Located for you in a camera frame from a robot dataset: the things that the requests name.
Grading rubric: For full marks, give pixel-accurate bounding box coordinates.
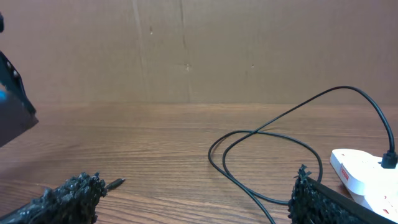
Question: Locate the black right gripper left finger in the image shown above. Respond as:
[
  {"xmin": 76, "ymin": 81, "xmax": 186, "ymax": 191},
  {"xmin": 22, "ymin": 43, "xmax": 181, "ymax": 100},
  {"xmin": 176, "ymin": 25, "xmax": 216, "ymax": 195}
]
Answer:
[{"xmin": 1, "ymin": 172, "xmax": 107, "ymax": 224}]

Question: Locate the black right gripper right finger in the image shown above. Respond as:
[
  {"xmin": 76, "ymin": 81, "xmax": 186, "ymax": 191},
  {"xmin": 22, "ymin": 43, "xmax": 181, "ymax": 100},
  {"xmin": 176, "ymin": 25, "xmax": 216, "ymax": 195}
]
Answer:
[{"xmin": 288, "ymin": 165, "xmax": 394, "ymax": 224}]

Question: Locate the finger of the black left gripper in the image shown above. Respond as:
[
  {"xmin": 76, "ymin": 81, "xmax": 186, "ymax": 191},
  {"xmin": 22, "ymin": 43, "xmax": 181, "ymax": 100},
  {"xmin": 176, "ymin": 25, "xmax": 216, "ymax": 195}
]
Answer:
[{"xmin": 1, "ymin": 52, "xmax": 36, "ymax": 114}]

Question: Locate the black USB-C charging cable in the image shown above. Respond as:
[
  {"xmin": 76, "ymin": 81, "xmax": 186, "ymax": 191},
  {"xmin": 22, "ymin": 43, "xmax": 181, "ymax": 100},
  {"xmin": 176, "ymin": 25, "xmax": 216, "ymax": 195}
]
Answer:
[{"xmin": 104, "ymin": 85, "xmax": 398, "ymax": 224}]

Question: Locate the Galaxy S24+ smartphone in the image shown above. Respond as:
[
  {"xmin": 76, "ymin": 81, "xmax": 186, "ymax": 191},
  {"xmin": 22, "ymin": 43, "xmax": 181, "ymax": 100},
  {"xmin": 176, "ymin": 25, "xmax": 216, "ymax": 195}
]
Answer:
[{"xmin": 1, "ymin": 90, "xmax": 39, "ymax": 147}]

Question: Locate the white power strip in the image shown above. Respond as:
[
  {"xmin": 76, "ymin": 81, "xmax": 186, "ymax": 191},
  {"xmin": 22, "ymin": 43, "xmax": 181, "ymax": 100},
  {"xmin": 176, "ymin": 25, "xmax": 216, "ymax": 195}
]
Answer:
[{"xmin": 330, "ymin": 149, "xmax": 397, "ymax": 223}]

